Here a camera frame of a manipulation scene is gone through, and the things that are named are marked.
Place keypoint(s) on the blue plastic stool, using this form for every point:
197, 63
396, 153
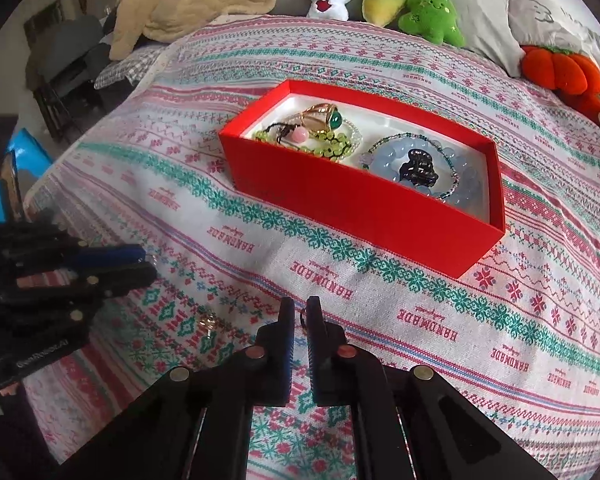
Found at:
32, 152

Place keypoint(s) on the patterned bedspread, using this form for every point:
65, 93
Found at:
480, 335

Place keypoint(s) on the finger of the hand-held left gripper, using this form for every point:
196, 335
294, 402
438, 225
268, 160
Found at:
125, 280
110, 256

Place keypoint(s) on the dark chair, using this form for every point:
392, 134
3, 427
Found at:
65, 60

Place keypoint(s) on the red cardboard box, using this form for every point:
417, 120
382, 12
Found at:
380, 210

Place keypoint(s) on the green tree plush toy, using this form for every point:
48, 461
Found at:
432, 15

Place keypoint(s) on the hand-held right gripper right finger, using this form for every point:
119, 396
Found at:
317, 360

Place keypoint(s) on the black bead charm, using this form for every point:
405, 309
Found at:
417, 167

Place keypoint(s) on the beige quilted blanket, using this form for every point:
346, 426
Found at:
200, 0

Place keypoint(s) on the orange pumpkin plush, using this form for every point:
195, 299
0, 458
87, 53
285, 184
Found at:
555, 70

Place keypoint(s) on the grey checked sheet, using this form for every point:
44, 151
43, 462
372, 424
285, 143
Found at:
125, 67

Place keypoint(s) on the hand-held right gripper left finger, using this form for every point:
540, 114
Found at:
280, 360

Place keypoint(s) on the white printed pillow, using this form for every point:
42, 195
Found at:
555, 15

